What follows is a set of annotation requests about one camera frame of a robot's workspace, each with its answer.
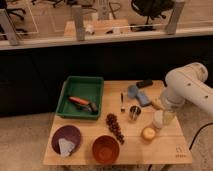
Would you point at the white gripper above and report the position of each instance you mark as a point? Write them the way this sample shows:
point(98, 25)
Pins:
point(168, 116)

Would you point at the black eraser block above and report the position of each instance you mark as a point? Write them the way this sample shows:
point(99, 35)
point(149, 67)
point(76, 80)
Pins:
point(144, 83)

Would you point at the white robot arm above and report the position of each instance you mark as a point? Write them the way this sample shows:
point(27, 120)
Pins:
point(186, 83)

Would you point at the green plastic tray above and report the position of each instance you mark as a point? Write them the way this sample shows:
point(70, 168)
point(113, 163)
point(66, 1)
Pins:
point(85, 87)

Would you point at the yellow round container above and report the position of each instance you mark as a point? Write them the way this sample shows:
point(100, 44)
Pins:
point(148, 133)

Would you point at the small metal cup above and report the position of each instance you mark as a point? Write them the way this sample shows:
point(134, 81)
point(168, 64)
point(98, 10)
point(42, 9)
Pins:
point(134, 112)

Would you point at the blue cloth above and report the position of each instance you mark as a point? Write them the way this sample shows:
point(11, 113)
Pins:
point(133, 92)

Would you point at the metal fork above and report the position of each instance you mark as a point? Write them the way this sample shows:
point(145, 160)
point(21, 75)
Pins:
point(122, 103)

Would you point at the bunch of dark grapes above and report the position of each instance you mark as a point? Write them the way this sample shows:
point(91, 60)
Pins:
point(113, 125)

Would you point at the orange brown bowl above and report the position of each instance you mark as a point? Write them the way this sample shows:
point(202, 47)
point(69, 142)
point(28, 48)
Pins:
point(105, 149)

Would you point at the crumpled white paper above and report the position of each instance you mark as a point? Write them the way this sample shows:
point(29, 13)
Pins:
point(66, 147)

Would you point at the black office chair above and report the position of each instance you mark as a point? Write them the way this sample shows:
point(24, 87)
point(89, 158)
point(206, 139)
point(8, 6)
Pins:
point(152, 8)

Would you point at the wooden handled tool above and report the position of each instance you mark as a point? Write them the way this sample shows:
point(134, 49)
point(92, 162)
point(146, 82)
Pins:
point(156, 103)

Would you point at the red handled brush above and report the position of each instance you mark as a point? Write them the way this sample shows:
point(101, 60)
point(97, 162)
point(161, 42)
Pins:
point(83, 104)

